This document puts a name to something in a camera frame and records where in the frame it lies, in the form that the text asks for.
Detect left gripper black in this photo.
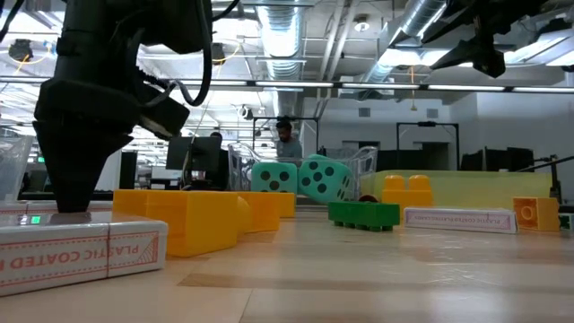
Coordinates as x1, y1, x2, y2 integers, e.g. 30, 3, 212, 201
31, 75, 143, 214

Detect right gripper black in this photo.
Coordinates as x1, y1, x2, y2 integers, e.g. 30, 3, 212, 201
429, 28, 511, 80

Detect orange playing card deck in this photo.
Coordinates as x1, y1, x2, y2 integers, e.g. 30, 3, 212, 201
0, 210, 170, 298

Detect yellow notched block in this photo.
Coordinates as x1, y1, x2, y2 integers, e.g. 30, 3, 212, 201
236, 191, 283, 233
111, 188, 252, 258

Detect orange two-stud brick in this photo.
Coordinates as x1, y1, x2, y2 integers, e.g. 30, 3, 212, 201
381, 174, 434, 212

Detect purple playing card deck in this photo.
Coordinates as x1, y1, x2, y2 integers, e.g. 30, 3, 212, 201
403, 205, 519, 235

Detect teal foam dice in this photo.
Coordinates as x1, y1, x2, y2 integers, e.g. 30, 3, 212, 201
297, 153, 354, 205
250, 161, 299, 195

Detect dark green studded brick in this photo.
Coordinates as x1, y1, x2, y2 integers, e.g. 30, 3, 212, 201
327, 200, 402, 233

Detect black speaker tower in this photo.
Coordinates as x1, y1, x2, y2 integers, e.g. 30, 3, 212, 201
117, 151, 138, 191

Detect clear rectangular plastic container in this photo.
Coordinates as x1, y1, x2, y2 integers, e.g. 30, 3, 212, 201
0, 133, 36, 203

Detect black desk monitor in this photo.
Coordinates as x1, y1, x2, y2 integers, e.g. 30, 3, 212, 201
165, 135, 224, 172

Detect yellow translucent tray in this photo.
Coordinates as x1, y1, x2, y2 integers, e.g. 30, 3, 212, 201
360, 169, 554, 211

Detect clear wavy plastic bin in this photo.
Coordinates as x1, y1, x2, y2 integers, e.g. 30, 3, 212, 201
227, 142, 379, 202

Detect long ceiling light strip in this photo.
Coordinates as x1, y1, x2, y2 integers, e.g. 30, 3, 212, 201
0, 76, 574, 94

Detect small orange cube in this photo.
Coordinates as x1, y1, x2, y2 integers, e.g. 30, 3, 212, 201
511, 196, 561, 233

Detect silver ceiling duct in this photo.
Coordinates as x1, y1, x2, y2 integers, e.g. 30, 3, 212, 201
361, 0, 449, 86
256, 0, 307, 118

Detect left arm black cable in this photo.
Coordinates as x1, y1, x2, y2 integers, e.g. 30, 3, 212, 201
143, 0, 241, 109

